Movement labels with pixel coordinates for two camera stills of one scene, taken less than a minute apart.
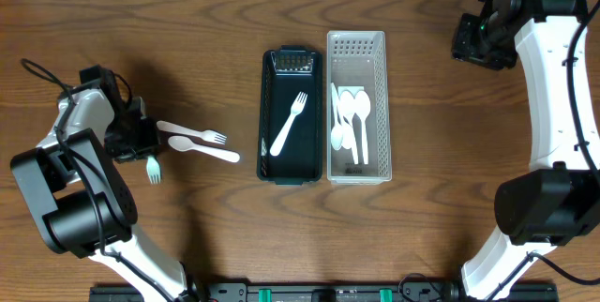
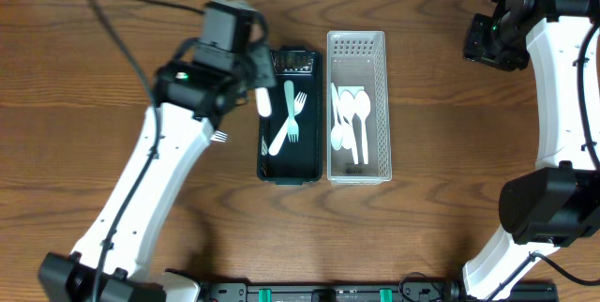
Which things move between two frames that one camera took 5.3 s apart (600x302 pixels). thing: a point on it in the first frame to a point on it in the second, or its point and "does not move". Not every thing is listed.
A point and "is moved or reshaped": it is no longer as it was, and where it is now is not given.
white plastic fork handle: x=153 y=170 is moved or reshaped
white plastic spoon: x=363 y=102 does not move
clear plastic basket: x=359 y=110 does not move
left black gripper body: x=139 y=140 to x=258 y=69
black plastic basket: x=290 y=128 does not move
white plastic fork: x=183 y=143 to x=262 y=101
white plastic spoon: x=337 y=134 does not move
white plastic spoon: x=347 y=134 does not move
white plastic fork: x=298 y=105 does not move
